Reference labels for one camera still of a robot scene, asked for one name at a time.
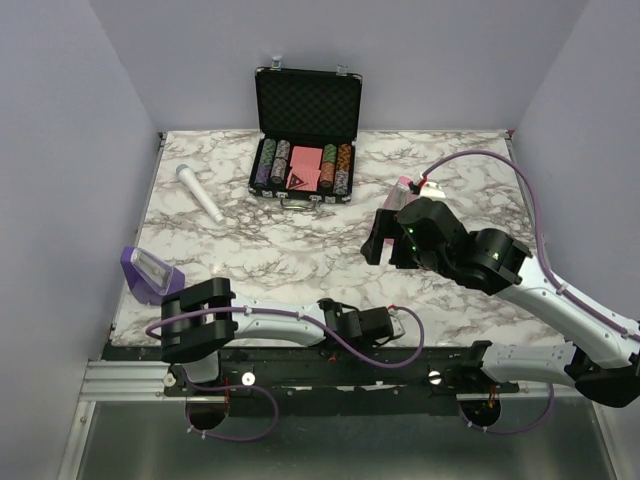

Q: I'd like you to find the pink metronome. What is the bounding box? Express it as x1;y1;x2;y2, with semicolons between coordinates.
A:
382;176;417;221

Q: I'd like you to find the black mounting rail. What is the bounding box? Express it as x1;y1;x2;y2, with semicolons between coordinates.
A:
164;341;520;417

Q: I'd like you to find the purple metronome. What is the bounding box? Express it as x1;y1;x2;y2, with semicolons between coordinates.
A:
120;246;185;306

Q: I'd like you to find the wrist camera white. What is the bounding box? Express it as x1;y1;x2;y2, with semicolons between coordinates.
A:
408;178;446;200
389;313;406;341

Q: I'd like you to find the white microphone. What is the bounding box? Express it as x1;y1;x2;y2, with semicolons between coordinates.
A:
176;164;225;224

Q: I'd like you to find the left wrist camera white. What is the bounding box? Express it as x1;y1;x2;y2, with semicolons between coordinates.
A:
389;313;406;341

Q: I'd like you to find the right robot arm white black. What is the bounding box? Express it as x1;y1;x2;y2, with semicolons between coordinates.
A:
360;198;639;408

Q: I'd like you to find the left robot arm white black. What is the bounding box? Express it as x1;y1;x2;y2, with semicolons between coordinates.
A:
160;278;405;395

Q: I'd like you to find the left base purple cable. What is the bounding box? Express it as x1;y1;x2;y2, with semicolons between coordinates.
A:
179;369;282;442

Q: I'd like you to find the black poker chip case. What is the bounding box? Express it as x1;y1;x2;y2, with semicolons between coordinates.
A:
248;60;363;208

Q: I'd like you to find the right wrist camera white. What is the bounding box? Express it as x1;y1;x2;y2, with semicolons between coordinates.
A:
408;178;446;200

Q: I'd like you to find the red playing card deck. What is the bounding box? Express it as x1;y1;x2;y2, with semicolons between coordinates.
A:
286;146;323;191

